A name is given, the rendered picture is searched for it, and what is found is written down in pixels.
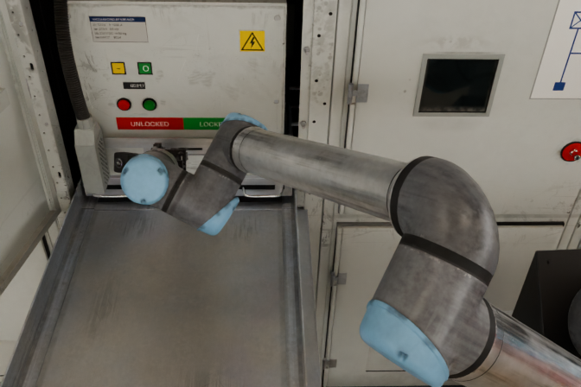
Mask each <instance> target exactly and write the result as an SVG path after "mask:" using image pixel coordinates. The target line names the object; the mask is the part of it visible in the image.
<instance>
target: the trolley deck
mask: <svg viewBox="0 0 581 387"><path fill-rule="evenodd" d="M297 221H298V236H299V250H300V265H301V280H302V295H303V323H304V338H305V353H306V368H307V383H308V387H322V384H321V372H320V362H319V351H318V339H317V329H316V307H315V297H314V285H313V274H312V262H311V252H310V230H309V220H308V209H306V210H297ZM35 387H287V371H286V342H285V312H284V254H283V225H282V210H234V211H233V213H232V215H231V216H230V218H229V219H228V221H227V222H226V223H225V225H224V226H223V228H222V229H221V231H220V232H219V233H218V234H217V235H215V236H211V235H208V234H206V233H205V232H202V231H197V229H195V228H194V227H193V226H191V225H188V224H186V223H184V222H182V221H181V220H179V219H176V218H175V217H173V216H171V215H169V214H167V213H165V212H163V211H161V210H155V211H94V212H93V216H92V219H91V222H90V225H89V227H88V230H87V233H86V237H85V240H84V243H83V245H82V248H81V251H80V255H79V258H78V261H77V263H76V266H75V269H74V272H73V276H72V279H71V282H70V284H69V287H68V290H67V294H66V297H65V300H64V302H63V305H62V308H61V312H60V315H59V318H58V320H57V323H56V326H55V329H54V333H53V336H52V339H51V341H50V344H49V347H48V351H47V354H46V357H45V359H44V362H43V365H42V368H41V372H40V375H39V377H38V380H37V383H36V386H35Z"/></svg>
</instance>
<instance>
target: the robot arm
mask: <svg viewBox="0 0 581 387"><path fill-rule="evenodd" d="M187 150H188V148H178V149H177V148H172V149H166V148H164V147H163V146H162V143H155V144H153V148H151V149H150V150H148V151H146V152H144V153H143V154H137V153H130V152H116V153H114V172H116V173H121V176H120V183H121V187H122V189H123V192H124V194H125V195H126V196H127V197H128V198H129V199H130V200H132V201H133V202H136V203H138V204H141V205H152V206H154V207H156V208H158V209H159V210H161V211H163V212H165V213H167V214H169V215H171V216H173V217H175V218H176V219H179V220H181V221H182V222H184V223H186V224H188V225H191V226H193V227H194V228H195V229H197V231H202V232H205V233H206V234H208V235H211V236H215V235H217V234H218V233H219V232H220V231H221V229H222V228H223V226H224V225H225V223H226V222H227V221H228V219H229V218H230V216H231V215H232V213H233V211H234V209H235V208H236V206H237V205H238V204H239V197H237V196H236V197H235V195H236V193H237V192H238V190H239V187H240V185H241V183H242V181H243V180H244V179H245V177H246V174H255V175H257V176H260V177H263V178H266V179H268V180H271V181H275V182H277V183H280V184H283V185H286V186H288V187H293V188H295V189H297V190H300V191H303V192H305V193H308V194H313V195H315V196H317V197H320V198H323V199H325V200H330V201H333V202H335V203H337V204H340V205H343V206H347V207H350V208H353V209H355V210H357V211H360V212H363V213H367V214H370V215H373V216H375V217H378V218H380V219H384V220H387V221H390V222H391V224H392V226H393V229H394V230H395V231H396V232H397V233H398V234H399V235H400V236H401V237H402V238H401V239H400V241H399V245H398V247H397V249H396V251H395V252H394V254H393V257H392V259H391V261H390V263H389V264H388V266H387V268H386V271H385V273H384V275H383V277H382V279H381V281H380V284H379V286H378V288H377V289H376V291H375V293H374V295H373V298H372V300H370V301H369V302H368V304H367V311H366V313H365V315H364V317H363V319H362V322H361V324H360V336H361V338H362V340H363V341H364V342H365V343H366V344H367V345H369V346H370V347H372V348H373V349H374V350H375V351H376V352H378V353H380V354H381V355H382V356H384V357H385V358H387V359H389V360H390V361H392V362H393V363H394V364H396V365H397V366H399V367H400V368H402V369H403V370H405V371H407V372H408V373H410V374H412V375H413V376H414V377H416V378H418V379H419V380H421V381H422V382H424V383H426V384H428V385H430V386H431V387H441V386H442V385H443V383H444V382H446V381H447V380H448V379H451V380H453V381H455V382H457V383H460V384H462V385H464V386H466V387H581V359H580V358H578V357H576V356H574V355H573V354H571V353H570V352H568V351H566V350H565V349H563V348H562V347H560V346H558V345H556V344H555V343H553V342H552V341H550V340H549V339H547V338H546V337H544V336H542V335H541V334H539V333H537V332H535V331H534V330H533V329H532V328H530V327H528V326H526V325H525V324H523V323H521V322H520V321H518V320H516V319H515V318H514V317H512V316H511V315H509V314H507V313H505V312H504V311H502V310H500V309H499V308H497V307H496V306H494V305H493V304H491V303H489V302H488V301H487V300H486V299H485V298H484V295H485V293H486V290H487V288H488V286H489V284H490V281H491V279H492V277H493V276H494V274H495V271H496V268H497V264H498V261H499V254H500V242H499V232H498V226H497V223H496V220H495V214H494V211H493V209H492V207H491V205H490V204H489V202H488V199H487V197H486V195H485V193H484V192H483V191H482V189H481V187H480V186H479V185H478V183H477V182H476V181H475V180H474V179H473V178H472V177H471V176H470V175H469V174H468V173H467V172H466V171H465V170H464V169H462V168H461V167H459V166H457V165H456V164H455V163H453V162H450V161H447V160H445V159H441V158H437V157H433V156H428V155H423V156H419V157H416V158H414V159H412V160H411V161H409V162H401V161H397V160H393V159H389V158H385V157H381V156H377V155H370V154H367V153H363V152H360V151H355V150H351V149H344V148H341V147H337V146H333V145H329V144H326V143H319V142H315V141H311V140H307V139H303V138H299V137H295V136H288V135H285V134H281V133H277V132H273V131H269V130H268V129H267V128H266V127H265V126H264V125H263V124H262V123H260V122H259V121H258V120H256V119H254V118H252V117H249V116H247V115H244V114H243V115H242V114H240V113H238V112H232V113H229V114H228V115H227V116H226V118H225V119H224V121H223V122H221V124H220V128H219V130H218V131H217V133H216V135H215V137H214V140H213V141H212V142H211V144H210V146H209V148H208V150H207V152H206V154H205V155H204V157H203V159H202V161H201V163H200V165H199V167H198V168H197V169H196V171H195V174H191V173H189V172H188V171H186V161H187V160H188V152H186V151H187ZM568 330H569V334H570V337H571V342H572V344H573V345H574V347H575V348H576V350H577V351H578V353H579V354H580V355H581V289H580V290H579V291H578V292H577V294H576V295H575V297H574V298H573V300H572V302H571V305H570V309H569V313H568Z"/></svg>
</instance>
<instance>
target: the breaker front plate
mask: <svg viewBox="0 0 581 387"><path fill-rule="evenodd" d="M67 7H68V8H67V9H68V19H69V21H68V22H69V26H68V27H70V28H69V29H70V30H69V32H71V33H70V37H71V38H70V39H71V42H72V43H71V44H72V49H73V50H72V51H73V55H74V60H75V62H76V64H75V65H76V66H77V68H76V69H77V71H78V74H79V78H80V84H81V88H82V91H83V95H84V99H85V101H86V106H87V109H88V111H89V113H91V115H92V118H93V122H97V123H98V125H99V127H100V129H101V130H102V135H103V137H199V138H214V137H215V135H216V133H217V131H218V130H118V126H117V120H116V117H226V116H227V115H228V114H229V113H232V112H238V113H240V114H242V115H243V114H244V115H247V116H249V117H252V118H254V119H256V120H258V121H259V122H260V123H262V124H263V125H264V126H265V127H266V128H267V129H268V130H269V131H273V132H277V133H281V134H283V115H284V30H285V6H239V5H162V4H86V3H68V5H67ZM89 16H143V17H145V21H146V28H147V36H148V42H94V41H93V35H92V30H91V25H90V20H89ZM240 31H265V51H264V52H244V51H240V42H239V32H240ZM111 62H124V64H125V71H126V74H112V68H111ZM138 62H151V66H152V73H153V75H148V74H138V69H137V63H138ZM123 82H144V83H145V89H124V85H123ZM120 98H127V99H129V100H130V101H131V108H130V109H129V110H128V111H122V110H120V109H119V108H118V107H117V101H118V100H119V99H120ZM146 98H153V99H155V101H156V103H157V106H156V109H155V110H154V111H147V110H145V109H144V108H143V101H144V100H145V99H146ZM150 149H151V148H105V152H106V157H107V161H108V166H109V170H110V175H121V173H116V172H114V153H116V152H130V153H137V154H143V153H144V152H146V151H148V150H150ZM207 150H208V148H202V149H188V150H187V151H186V152H188V160H187V161H186V171H188V172H189V173H191V174H195V171H196V169H197V168H198V167H199V165H200V163H201V161H202V159H203V157H204V155H205V154H206V152H207Z"/></svg>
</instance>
